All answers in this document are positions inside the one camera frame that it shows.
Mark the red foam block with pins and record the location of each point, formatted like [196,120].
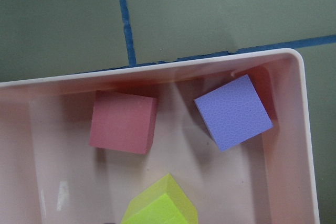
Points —
[123,122]

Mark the purple foam block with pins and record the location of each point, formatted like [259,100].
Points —
[233,113]

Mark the yellow foam block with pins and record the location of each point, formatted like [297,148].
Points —
[162,202]

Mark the pink plastic bin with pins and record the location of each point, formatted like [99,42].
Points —
[50,173]

